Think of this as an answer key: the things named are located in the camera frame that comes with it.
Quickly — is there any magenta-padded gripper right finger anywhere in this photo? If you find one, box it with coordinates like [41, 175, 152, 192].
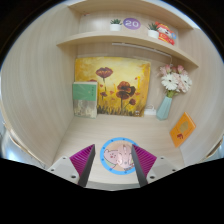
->
[131, 143, 178, 188]

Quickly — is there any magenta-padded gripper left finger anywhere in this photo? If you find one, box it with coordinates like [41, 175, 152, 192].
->
[46, 143, 96, 188]

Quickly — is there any pink computer mouse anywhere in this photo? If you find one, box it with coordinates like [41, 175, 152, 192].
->
[114, 143, 136, 170]

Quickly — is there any round blue-rimmed cartoon mouse pad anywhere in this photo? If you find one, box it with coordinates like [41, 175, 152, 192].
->
[99, 137, 143, 176]

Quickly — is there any orange booklet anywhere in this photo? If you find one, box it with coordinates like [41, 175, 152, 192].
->
[169, 111, 197, 148]

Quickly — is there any white power adapter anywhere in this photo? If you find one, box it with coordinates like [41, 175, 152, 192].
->
[143, 104, 158, 117]

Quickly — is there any pale green faceted vase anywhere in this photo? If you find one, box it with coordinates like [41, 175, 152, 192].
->
[155, 95, 174, 121]

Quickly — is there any green and beige book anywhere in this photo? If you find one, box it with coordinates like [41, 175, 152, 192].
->
[72, 81, 99, 119]

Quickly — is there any yellow painting with red poppies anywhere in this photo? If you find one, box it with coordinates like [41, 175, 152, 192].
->
[74, 56, 152, 118]

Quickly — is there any pink and white flower bouquet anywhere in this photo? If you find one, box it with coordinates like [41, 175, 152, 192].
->
[158, 64, 193, 99]

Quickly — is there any white light bar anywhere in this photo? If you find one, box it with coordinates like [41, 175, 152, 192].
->
[111, 41, 174, 65]

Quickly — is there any wooden wall shelf with decorations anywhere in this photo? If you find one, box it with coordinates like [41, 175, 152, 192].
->
[55, 0, 200, 68]

